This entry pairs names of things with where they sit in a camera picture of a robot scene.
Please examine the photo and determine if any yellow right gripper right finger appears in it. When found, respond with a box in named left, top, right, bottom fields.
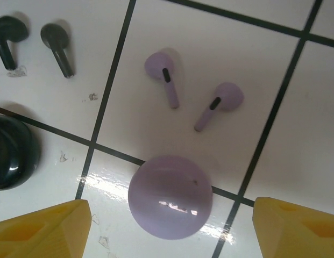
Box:
left=252, top=196, right=334, bottom=258

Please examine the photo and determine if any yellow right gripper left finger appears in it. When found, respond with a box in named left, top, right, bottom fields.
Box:
left=0, top=199, right=91, bottom=258

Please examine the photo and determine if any black round charging case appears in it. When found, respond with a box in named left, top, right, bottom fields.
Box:
left=0, top=114, right=41, bottom=191

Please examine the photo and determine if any purple round charging case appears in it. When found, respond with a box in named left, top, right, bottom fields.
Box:
left=128, top=155, right=214, bottom=239

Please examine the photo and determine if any purple earbud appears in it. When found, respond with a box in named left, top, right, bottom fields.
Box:
left=144, top=52, right=181, bottom=110
left=194, top=82, right=245, bottom=132

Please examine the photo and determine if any black earbud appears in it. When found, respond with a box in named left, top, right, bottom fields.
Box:
left=40, top=23, right=76, bottom=79
left=0, top=16, right=30, bottom=71

